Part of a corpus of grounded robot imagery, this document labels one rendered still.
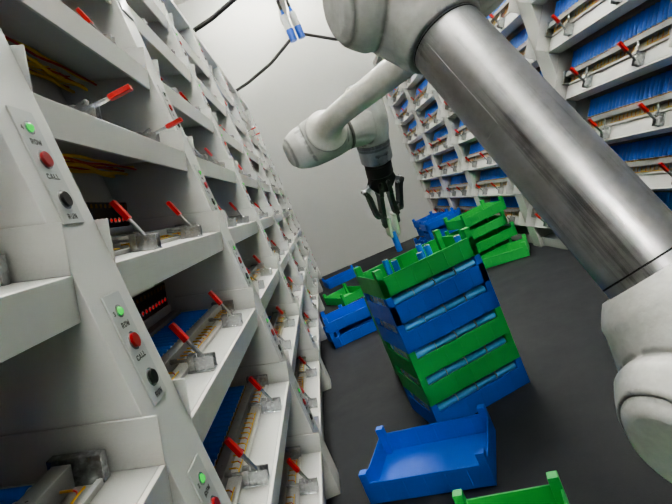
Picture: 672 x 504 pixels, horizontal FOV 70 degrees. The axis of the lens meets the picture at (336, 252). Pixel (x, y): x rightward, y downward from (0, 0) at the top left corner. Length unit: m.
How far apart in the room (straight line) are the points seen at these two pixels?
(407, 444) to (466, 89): 1.02
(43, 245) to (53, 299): 0.06
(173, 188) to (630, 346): 0.97
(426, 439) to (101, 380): 1.01
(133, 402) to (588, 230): 0.48
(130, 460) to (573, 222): 0.51
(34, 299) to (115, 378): 0.11
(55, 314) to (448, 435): 1.08
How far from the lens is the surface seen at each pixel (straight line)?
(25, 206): 0.52
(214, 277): 1.19
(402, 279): 1.27
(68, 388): 0.54
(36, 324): 0.45
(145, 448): 0.53
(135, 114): 1.24
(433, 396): 1.37
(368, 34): 0.68
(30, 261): 0.52
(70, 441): 0.55
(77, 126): 0.71
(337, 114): 1.08
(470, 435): 1.35
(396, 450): 1.41
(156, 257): 0.72
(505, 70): 0.61
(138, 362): 0.54
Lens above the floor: 0.70
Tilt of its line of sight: 6 degrees down
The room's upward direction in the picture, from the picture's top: 23 degrees counter-clockwise
